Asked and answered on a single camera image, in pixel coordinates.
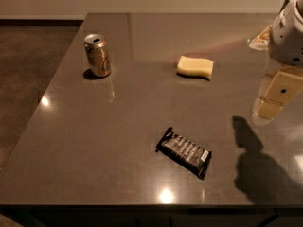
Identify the black rxbar chocolate wrapper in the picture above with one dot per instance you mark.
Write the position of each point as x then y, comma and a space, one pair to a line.
184, 152

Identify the gold soda can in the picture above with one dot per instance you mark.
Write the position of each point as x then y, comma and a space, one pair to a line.
97, 55

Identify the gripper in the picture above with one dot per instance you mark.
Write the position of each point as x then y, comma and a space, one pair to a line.
286, 41

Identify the yellow sponge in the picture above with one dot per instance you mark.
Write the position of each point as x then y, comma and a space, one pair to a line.
195, 67

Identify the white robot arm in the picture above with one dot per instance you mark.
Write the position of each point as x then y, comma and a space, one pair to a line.
286, 43

